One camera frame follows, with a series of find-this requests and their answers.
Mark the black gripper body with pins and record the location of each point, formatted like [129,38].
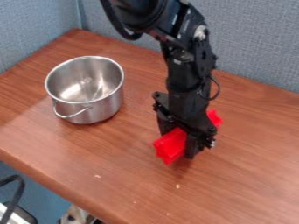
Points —
[186,105]

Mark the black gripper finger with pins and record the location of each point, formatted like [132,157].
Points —
[166,122]
[194,146]

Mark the red plastic block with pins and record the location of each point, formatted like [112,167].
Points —
[170,145]

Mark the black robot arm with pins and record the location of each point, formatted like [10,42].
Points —
[174,22]

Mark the white object under table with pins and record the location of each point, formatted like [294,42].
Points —
[78,216]

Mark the black and silver equipment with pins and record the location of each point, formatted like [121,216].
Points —
[19,216]

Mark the metal pot with handle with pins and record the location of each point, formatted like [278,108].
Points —
[86,88]

